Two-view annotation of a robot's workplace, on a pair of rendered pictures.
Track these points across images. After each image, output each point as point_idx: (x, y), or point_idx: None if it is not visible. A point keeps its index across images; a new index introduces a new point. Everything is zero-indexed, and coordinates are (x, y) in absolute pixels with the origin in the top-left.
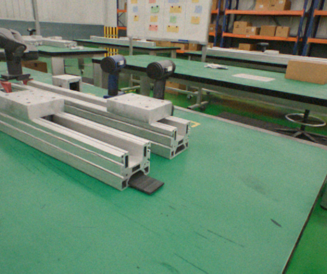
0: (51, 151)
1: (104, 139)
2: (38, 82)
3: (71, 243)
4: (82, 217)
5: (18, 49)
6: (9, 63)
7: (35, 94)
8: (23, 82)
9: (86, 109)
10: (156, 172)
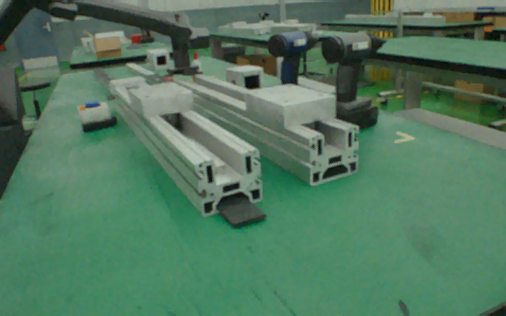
0: (160, 159)
1: (214, 145)
2: (203, 77)
3: (97, 262)
4: (132, 238)
5: (181, 35)
6: (174, 53)
7: (166, 87)
8: (193, 78)
9: (229, 107)
10: (274, 200)
